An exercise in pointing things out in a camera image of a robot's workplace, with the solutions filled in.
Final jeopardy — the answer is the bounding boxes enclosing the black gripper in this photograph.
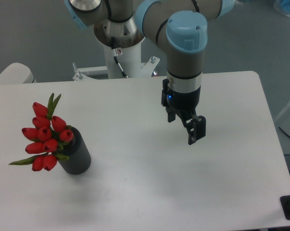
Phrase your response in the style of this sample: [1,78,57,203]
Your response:
[161,78,206,145]

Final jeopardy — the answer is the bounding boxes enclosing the red tulip bouquet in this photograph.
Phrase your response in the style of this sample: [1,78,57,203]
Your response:
[9,93,75,171]

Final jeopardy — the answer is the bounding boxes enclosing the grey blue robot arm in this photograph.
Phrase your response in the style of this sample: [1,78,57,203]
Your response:
[65,0,234,144]

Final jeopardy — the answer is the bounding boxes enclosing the dark grey ribbed vase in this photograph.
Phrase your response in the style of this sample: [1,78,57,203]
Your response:
[59,127,91,175]

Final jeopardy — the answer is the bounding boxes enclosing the blue plastic bag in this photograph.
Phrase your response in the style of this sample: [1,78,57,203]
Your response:
[273,0,290,17]

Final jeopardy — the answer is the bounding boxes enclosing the white chair back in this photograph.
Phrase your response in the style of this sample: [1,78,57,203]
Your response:
[0,63,37,85]

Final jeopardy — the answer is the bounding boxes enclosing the white metal base frame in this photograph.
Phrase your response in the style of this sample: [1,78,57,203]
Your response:
[73,56,160,81]

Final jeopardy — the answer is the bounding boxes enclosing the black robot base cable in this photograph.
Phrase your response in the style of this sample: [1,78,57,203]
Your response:
[113,55,129,79]

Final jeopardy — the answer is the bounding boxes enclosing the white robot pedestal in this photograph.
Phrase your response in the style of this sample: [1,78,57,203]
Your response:
[96,35,144,77]

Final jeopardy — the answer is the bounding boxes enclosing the black floor cable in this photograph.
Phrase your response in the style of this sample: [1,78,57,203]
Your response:
[278,127,290,142]

